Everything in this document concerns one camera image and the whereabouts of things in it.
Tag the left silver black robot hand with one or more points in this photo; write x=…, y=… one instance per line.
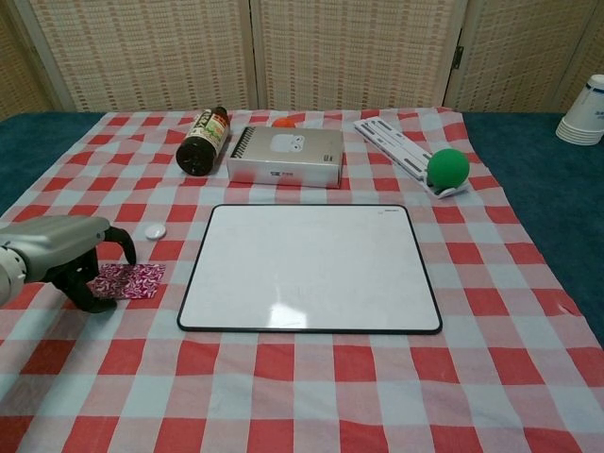
x=52, y=245

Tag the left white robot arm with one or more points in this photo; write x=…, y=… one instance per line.
x=8, y=276

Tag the white rectangular board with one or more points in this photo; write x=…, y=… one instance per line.
x=309, y=269

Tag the red white checkered tablecloth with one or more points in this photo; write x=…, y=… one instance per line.
x=302, y=391

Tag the white bottle cap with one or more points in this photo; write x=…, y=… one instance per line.
x=154, y=231

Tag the dark sauce bottle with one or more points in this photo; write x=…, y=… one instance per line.
x=200, y=146

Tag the white earbuds box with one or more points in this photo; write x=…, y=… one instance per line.
x=288, y=158

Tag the small orange ball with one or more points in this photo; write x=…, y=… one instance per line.
x=283, y=122

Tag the woven folding screen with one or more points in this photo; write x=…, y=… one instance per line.
x=349, y=52

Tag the white folding stand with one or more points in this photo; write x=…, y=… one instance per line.
x=394, y=141

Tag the green ball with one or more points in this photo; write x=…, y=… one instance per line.
x=448, y=167

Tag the white paper cup stack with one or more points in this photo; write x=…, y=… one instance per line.
x=582, y=118

